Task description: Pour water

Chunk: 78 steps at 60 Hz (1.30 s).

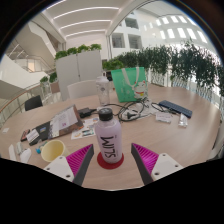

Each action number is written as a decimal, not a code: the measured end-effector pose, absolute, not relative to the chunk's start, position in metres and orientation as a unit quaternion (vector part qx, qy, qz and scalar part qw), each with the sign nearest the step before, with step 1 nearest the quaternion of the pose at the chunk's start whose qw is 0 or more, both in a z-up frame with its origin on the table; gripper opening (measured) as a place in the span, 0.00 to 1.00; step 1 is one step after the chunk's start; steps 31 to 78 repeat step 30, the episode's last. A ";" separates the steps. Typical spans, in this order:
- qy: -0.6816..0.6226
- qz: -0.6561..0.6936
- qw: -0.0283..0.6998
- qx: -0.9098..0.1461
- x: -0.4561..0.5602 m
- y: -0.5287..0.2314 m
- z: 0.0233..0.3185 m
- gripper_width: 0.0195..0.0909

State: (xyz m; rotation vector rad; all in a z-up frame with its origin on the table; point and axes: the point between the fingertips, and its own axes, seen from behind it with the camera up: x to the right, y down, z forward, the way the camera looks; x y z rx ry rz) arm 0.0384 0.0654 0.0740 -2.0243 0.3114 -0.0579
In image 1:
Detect flat round red coaster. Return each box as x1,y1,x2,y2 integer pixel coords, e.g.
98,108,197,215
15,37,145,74
96,151,125,170

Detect clear plastic water bottle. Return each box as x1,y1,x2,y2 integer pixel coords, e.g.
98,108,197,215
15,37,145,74
95,75,111,107

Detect row of tall green plants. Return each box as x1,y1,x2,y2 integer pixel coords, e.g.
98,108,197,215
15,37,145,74
101,39,224,111

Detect black tangled cables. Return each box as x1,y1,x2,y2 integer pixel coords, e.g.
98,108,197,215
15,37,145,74
96,97,166,123

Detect green tote bag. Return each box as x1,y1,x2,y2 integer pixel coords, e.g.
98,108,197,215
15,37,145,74
110,66,150,104

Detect lavender black-capped drink bottle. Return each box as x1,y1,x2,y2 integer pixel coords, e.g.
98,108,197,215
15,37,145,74
94,107,124,165

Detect white chair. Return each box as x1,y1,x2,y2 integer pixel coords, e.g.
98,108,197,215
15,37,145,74
66,79,100,100

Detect black power adapter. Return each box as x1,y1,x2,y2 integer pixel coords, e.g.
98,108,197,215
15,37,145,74
77,106,98,119

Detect black chair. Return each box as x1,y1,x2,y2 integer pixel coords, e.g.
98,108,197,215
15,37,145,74
24,94,44,112

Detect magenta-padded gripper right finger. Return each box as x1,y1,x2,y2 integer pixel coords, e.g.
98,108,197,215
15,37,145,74
130,142,185,186

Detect green plants atop cabinet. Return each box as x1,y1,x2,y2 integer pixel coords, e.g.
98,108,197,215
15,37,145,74
54,43,103,61

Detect open magazine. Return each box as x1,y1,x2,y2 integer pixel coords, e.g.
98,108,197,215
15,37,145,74
47,104,85,140

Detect potted plants by railing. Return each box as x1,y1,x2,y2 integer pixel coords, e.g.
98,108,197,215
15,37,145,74
39,71,60,94

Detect small black and red box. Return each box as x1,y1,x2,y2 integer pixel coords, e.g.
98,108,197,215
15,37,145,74
20,128,31,142

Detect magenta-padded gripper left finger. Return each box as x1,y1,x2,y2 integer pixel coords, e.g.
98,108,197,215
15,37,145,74
43,143,95,188

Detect colourful printed leaflet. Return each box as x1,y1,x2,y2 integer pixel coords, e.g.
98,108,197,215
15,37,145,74
70,116,100,141

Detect white cabinet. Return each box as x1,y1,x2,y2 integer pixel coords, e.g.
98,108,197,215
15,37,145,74
54,49,104,102

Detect pale yellow mug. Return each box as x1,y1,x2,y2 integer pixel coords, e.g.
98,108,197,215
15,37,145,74
40,139,70,163

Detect blue marker pen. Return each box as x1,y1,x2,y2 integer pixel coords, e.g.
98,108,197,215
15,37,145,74
35,141,48,155

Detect black notebook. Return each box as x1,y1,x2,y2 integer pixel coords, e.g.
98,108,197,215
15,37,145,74
25,120,52,147

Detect small white packet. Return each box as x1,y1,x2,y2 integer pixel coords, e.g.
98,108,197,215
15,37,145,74
177,112,189,128
155,111,173,124

